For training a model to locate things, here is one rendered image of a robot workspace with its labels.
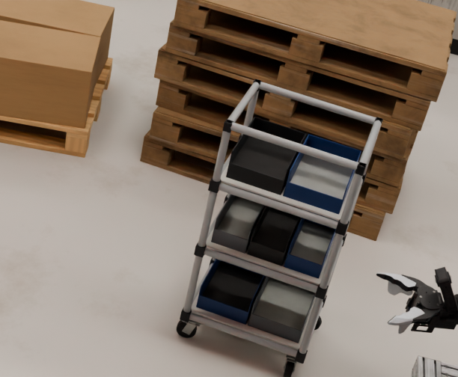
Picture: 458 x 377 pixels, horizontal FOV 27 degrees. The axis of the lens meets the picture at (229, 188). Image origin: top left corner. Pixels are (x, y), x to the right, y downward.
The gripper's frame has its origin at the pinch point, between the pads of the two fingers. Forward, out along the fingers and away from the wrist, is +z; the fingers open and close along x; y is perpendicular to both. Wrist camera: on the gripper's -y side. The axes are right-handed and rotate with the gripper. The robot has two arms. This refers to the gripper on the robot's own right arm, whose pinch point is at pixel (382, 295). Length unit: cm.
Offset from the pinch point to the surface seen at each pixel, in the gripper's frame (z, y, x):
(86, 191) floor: 63, 151, 195
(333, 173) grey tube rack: -23, 61, 119
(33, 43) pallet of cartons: 97, 113, 257
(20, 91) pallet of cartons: 100, 126, 233
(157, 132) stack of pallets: 32, 135, 227
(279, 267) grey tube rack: -7, 90, 97
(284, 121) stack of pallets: -25, 109, 213
